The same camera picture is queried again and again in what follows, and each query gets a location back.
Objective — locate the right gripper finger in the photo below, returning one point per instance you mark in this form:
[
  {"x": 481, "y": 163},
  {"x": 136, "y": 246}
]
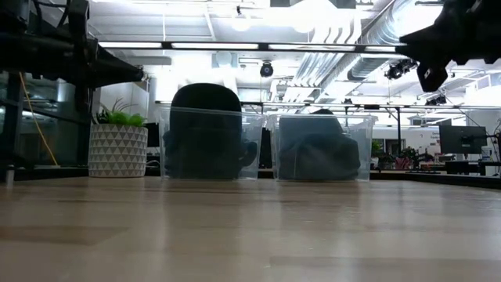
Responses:
[
  {"x": 428, "y": 35},
  {"x": 422, "y": 48}
]

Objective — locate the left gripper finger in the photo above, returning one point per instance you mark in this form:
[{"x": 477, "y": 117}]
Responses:
[
  {"x": 113, "y": 76},
  {"x": 113, "y": 60}
]

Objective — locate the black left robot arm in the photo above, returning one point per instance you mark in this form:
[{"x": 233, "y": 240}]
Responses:
[{"x": 31, "y": 55}]

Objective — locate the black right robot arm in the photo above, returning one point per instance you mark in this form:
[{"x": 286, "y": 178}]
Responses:
[{"x": 494, "y": 27}]

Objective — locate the black ceiling spotlight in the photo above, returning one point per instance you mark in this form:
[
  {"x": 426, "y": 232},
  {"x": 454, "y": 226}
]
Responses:
[
  {"x": 399, "y": 68},
  {"x": 266, "y": 69},
  {"x": 436, "y": 101}
]

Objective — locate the succulent in patterned pot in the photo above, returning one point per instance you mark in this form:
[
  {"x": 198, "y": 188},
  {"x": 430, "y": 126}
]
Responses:
[{"x": 117, "y": 152}]

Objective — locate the dark background monitor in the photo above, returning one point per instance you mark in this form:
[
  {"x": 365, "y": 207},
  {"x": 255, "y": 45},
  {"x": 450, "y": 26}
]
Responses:
[{"x": 462, "y": 139}]

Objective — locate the long ceiling light strip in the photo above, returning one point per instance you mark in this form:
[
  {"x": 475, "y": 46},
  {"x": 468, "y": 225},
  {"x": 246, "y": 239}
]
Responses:
[{"x": 215, "y": 45}]

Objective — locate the clear plastic bin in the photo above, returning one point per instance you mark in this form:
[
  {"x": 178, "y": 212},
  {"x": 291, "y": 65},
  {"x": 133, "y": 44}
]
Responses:
[
  {"x": 259, "y": 125},
  {"x": 366, "y": 149}
]

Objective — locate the background green plants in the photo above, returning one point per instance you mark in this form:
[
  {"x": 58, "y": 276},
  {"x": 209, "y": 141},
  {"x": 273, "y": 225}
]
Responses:
[{"x": 387, "y": 158}]

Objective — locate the silver ceiling air duct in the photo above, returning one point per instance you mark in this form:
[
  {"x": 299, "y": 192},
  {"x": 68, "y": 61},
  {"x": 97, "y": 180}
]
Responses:
[{"x": 391, "y": 19}]

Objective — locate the black window frame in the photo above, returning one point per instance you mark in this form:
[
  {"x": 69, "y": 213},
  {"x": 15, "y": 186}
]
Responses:
[{"x": 13, "y": 129}]

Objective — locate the black aluminium table frame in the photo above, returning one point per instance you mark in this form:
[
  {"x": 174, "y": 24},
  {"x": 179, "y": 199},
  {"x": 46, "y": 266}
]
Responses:
[{"x": 47, "y": 172}]

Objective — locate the small silver table post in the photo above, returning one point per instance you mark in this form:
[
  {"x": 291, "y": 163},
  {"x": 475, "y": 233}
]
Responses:
[{"x": 9, "y": 176}]

